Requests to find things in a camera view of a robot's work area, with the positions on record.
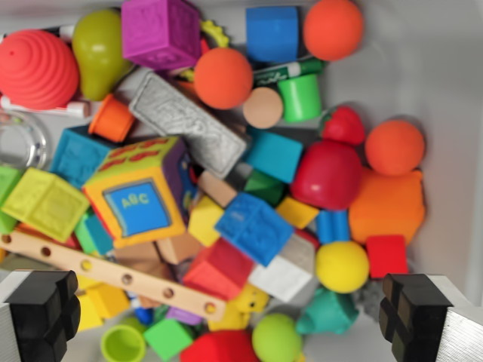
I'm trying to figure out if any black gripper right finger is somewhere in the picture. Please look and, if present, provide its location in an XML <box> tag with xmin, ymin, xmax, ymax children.
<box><xmin>378</xmin><ymin>273</ymin><xmax>483</xmax><ymax>362</ymax></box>

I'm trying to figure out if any teal foam block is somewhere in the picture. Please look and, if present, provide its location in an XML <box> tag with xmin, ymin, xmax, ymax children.
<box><xmin>244</xmin><ymin>127</ymin><xmax>304</xmax><ymax>185</ymax></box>

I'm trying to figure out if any yellow plastic gear toy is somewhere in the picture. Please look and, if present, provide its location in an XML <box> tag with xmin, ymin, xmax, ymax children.
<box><xmin>199</xmin><ymin>18</ymin><xmax>231</xmax><ymax>49</ymax></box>

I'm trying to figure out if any yellow rubber duck toy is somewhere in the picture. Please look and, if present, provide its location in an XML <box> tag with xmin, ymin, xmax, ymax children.
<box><xmin>207</xmin><ymin>282</ymin><xmax>271</xmax><ymax>333</ymax></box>

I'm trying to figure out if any teal wooden block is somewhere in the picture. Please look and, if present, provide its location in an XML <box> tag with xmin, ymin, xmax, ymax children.
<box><xmin>86</xmin><ymin>214</ymin><xmax>115</xmax><ymax>256</ymax></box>

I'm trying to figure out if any blue embossed soft cube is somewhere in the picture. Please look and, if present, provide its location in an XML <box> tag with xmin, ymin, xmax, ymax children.
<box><xmin>214</xmin><ymin>192</ymin><xmax>295</xmax><ymax>268</ymax></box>

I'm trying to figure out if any red rubber toy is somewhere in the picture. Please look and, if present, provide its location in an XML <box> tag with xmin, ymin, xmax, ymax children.
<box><xmin>180</xmin><ymin>330</ymin><xmax>261</xmax><ymax>362</ymax></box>

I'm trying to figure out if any green embossed soft cube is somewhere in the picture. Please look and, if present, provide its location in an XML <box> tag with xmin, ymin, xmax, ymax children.
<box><xmin>0</xmin><ymin>165</ymin><xmax>23</xmax><ymax>235</ymax></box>

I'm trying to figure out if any red embossed soft cube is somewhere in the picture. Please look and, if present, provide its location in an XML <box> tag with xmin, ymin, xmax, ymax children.
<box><xmin>182</xmin><ymin>238</ymin><xmax>256</xmax><ymax>302</ymax></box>

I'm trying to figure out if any green wooden cube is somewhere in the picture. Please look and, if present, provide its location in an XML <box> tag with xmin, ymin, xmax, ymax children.
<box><xmin>143</xmin><ymin>318</ymin><xmax>194</xmax><ymax>362</ymax></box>

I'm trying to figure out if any yellow wooden block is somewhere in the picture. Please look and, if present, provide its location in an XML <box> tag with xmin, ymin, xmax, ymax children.
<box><xmin>187</xmin><ymin>195</ymin><xmax>226</xmax><ymax>248</ymax></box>
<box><xmin>75</xmin><ymin>274</ymin><xmax>131</xmax><ymax>333</ymax></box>
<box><xmin>275</xmin><ymin>195</ymin><xmax>320</xmax><ymax>230</ymax></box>

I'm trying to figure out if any small orange block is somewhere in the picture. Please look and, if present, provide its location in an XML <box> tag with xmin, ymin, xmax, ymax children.
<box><xmin>174</xmin><ymin>78</ymin><xmax>198</xmax><ymax>96</ymax></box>

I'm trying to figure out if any red ribbed rubber ball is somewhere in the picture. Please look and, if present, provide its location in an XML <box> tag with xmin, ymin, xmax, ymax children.
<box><xmin>0</xmin><ymin>29</ymin><xmax>80</xmax><ymax>111</ymax></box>

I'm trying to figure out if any dark green wooden block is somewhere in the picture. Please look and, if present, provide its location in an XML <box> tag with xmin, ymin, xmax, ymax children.
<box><xmin>243</xmin><ymin>169</ymin><xmax>287</xmax><ymax>207</ymax></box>

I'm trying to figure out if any blue foam cube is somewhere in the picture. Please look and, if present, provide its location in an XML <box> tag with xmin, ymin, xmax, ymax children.
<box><xmin>245</xmin><ymin>5</ymin><xmax>303</xmax><ymax>63</ymax></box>

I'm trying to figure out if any red toy strawberry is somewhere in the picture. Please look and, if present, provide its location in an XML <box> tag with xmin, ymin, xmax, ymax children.
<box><xmin>320</xmin><ymin>106</ymin><xmax>366</xmax><ymax>146</ymax></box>

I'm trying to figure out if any clear plastic ring rattle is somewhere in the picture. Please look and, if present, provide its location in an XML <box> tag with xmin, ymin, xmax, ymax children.
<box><xmin>0</xmin><ymin>109</ymin><xmax>52</xmax><ymax>170</ymax></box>

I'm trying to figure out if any brown wooden block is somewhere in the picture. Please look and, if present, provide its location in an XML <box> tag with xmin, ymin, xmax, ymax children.
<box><xmin>112</xmin><ymin>232</ymin><xmax>203</xmax><ymax>280</ymax></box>

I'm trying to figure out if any lime green ball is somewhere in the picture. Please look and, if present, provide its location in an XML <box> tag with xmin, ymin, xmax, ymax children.
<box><xmin>251</xmin><ymin>312</ymin><xmax>303</xmax><ymax>362</ymax></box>

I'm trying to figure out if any white plastic bin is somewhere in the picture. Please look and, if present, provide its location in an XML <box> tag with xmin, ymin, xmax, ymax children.
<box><xmin>0</xmin><ymin>0</ymin><xmax>483</xmax><ymax>362</ymax></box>

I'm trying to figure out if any orange foam ball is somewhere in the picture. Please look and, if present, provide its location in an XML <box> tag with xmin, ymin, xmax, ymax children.
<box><xmin>364</xmin><ymin>119</ymin><xmax>426</xmax><ymax>177</ymax></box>
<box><xmin>303</xmin><ymin>0</ymin><xmax>365</xmax><ymax>62</ymax></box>
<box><xmin>193</xmin><ymin>47</ymin><xmax>254</xmax><ymax>111</ymax></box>

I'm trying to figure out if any teal embossed soft cube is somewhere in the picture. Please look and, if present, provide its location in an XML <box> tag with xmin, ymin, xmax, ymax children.
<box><xmin>49</xmin><ymin>126</ymin><xmax>114</xmax><ymax>189</ymax></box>

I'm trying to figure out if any orange soft cube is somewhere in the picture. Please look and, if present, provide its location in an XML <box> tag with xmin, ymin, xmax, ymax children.
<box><xmin>348</xmin><ymin>167</ymin><xmax>426</xmax><ymax>246</ymax></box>

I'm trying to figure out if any small purple block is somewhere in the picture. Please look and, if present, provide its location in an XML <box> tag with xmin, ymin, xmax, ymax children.
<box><xmin>165</xmin><ymin>305</ymin><xmax>204</xmax><ymax>326</ymax></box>

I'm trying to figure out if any red flat block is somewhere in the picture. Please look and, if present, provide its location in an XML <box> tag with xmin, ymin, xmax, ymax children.
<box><xmin>15</xmin><ymin>222</ymin><xmax>82</xmax><ymax>250</ymax></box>

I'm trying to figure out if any blue wooden cylinder block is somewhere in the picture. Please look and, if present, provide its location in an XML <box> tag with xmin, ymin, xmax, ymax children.
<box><xmin>315</xmin><ymin>209</ymin><xmax>351</xmax><ymax>245</ymax></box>

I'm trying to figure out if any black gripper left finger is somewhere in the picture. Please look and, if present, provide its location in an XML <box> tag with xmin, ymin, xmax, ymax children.
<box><xmin>0</xmin><ymin>268</ymin><xmax>82</xmax><ymax>362</ymax></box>

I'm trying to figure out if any lime green plastic cup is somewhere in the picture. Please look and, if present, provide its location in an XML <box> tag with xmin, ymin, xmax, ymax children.
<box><xmin>100</xmin><ymin>317</ymin><xmax>148</xmax><ymax>362</ymax></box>

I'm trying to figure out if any white embossed soft cube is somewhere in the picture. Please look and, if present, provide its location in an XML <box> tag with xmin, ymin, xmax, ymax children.
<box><xmin>248</xmin><ymin>233</ymin><xmax>317</xmax><ymax>303</ymax></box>

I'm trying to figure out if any wooden bar with holes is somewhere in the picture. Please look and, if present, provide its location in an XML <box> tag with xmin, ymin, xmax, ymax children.
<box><xmin>0</xmin><ymin>230</ymin><xmax>226</xmax><ymax>323</ymax></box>

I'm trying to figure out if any teal rubber toy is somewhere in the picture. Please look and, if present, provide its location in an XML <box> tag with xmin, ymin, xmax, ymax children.
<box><xmin>295</xmin><ymin>287</ymin><xmax>360</xmax><ymax>336</ymax></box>

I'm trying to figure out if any red wooden block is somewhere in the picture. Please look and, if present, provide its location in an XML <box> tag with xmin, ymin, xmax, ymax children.
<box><xmin>365</xmin><ymin>235</ymin><xmax>409</xmax><ymax>279</ymax></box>

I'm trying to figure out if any olive green toy pear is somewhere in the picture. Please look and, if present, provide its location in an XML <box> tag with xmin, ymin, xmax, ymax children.
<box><xmin>71</xmin><ymin>8</ymin><xmax>133</xmax><ymax>102</ymax></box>

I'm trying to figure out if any black-capped white marker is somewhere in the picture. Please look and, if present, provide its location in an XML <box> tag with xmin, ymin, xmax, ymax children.
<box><xmin>0</xmin><ymin>24</ymin><xmax>75</xmax><ymax>43</ymax></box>

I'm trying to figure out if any green whiteboard marker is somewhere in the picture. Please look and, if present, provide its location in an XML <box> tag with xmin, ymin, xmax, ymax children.
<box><xmin>253</xmin><ymin>58</ymin><xmax>325</xmax><ymax>87</ymax></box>

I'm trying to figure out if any natural wooden block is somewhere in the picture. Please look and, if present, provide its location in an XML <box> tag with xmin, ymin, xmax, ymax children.
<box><xmin>197</xmin><ymin>171</ymin><xmax>238</xmax><ymax>209</ymax></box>

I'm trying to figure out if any fabric ABC fish cube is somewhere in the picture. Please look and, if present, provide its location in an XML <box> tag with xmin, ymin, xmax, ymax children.
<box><xmin>82</xmin><ymin>135</ymin><xmax>199</xmax><ymax>250</ymax></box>

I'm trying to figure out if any purple embossed soft cube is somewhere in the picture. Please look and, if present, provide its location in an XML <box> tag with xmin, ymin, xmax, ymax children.
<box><xmin>120</xmin><ymin>0</ymin><xmax>203</xmax><ymax>72</ymax></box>

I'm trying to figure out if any orange plastic cup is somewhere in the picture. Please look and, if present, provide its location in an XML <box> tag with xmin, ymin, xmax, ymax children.
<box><xmin>88</xmin><ymin>94</ymin><xmax>136</xmax><ymax>143</ymax></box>

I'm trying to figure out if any grey foam embossed block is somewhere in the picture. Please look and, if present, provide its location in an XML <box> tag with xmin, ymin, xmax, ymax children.
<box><xmin>128</xmin><ymin>71</ymin><xmax>250</xmax><ymax>179</ymax></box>

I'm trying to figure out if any yellow foam ball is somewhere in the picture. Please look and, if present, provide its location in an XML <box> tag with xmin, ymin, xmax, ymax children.
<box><xmin>315</xmin><ymin>241</ymin><xmax>370</xmax><ymax>294</ymax></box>

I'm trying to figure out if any lime yellow embossed cube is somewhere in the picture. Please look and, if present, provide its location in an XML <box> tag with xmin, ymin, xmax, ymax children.
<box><xmin>2</xmin><ymin>167</ymin><xmax>91</xmax><ymax>243</ymax></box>

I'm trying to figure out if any white red-capped marker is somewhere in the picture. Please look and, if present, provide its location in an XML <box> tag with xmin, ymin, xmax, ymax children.
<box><xmin>0</xmin><ymin>94</ymin><xmax>91</xmax><ymax>118</ymax></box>

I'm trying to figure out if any red toy apple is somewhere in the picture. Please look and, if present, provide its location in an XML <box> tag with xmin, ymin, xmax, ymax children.
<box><xmin>289</xmin><ymin>140</ymin><xmax>363</xmax><ymax>211</ymax></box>

